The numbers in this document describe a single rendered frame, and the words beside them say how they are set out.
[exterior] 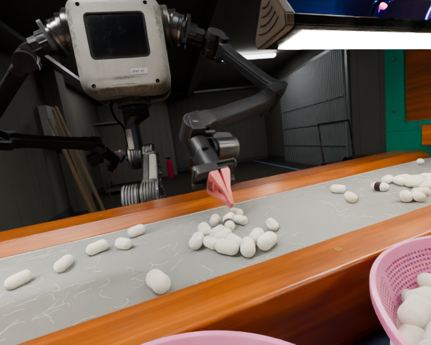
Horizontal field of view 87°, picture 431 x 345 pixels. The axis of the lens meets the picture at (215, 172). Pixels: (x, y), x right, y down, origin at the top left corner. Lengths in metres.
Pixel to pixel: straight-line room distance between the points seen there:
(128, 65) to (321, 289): 0.89
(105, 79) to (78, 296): 0.76
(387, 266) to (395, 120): 0.93
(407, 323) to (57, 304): 0.36
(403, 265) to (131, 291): 0.31
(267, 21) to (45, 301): 0.47
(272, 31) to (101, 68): 0.71
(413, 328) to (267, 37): 0.37
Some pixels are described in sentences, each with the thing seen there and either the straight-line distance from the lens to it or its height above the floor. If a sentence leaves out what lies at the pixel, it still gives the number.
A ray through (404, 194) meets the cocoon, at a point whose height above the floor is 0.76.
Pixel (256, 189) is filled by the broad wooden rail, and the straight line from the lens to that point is 0.63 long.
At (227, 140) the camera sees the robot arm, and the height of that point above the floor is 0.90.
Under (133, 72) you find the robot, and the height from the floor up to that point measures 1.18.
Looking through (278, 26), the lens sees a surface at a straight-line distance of 0.38.
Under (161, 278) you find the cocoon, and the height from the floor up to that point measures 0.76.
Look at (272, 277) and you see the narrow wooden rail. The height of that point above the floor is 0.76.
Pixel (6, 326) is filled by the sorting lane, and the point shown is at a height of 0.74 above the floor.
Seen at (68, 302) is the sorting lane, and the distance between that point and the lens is 0.36.
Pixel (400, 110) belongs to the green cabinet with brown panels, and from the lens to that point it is 1.17.
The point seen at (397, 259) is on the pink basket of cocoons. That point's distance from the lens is 0.32.
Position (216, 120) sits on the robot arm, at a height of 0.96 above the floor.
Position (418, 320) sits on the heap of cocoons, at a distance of 0.28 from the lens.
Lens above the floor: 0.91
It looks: 8 degrees down
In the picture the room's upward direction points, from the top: 8 degrees counter-clockwise
